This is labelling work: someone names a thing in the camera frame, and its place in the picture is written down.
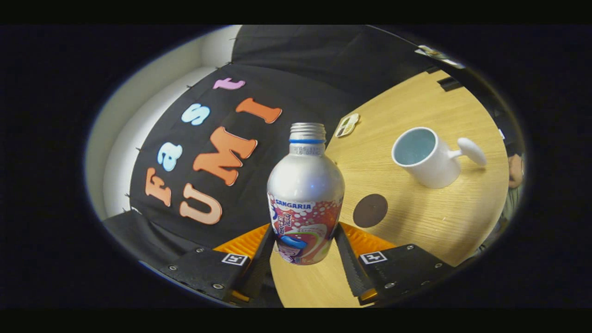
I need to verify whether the white cup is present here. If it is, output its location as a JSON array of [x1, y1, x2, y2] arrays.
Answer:
[[391, 127, 487, 189]]

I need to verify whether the black table clamp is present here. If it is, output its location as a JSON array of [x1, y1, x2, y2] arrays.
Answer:
[[437, 76, 463, 92]]

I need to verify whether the white device with cables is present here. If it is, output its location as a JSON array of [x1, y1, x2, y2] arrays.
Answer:
[[416, 45, 465, 69]]

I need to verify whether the white compartment tray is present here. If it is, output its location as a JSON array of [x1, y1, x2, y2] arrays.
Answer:
[[335, 113, 360, 138]]

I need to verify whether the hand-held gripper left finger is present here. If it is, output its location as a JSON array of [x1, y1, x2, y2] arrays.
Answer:
[[160, 223, 278, 306]]

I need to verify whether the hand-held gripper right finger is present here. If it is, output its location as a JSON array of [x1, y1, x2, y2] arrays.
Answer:
[[334, 222, 456, 306]]

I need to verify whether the black backdrop cloth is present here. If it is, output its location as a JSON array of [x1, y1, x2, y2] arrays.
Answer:
[[103, 25, 463, 296]]

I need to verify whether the dark brown round coaster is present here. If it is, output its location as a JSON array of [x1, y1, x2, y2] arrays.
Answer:
[[353, 194, 389, 228]]

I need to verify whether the silver juice bottle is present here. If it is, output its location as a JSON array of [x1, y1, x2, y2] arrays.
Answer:
[[267, 123, 345, 265]]

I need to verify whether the wooden table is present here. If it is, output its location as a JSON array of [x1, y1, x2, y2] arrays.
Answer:
[[270, 69, 509, 308]]

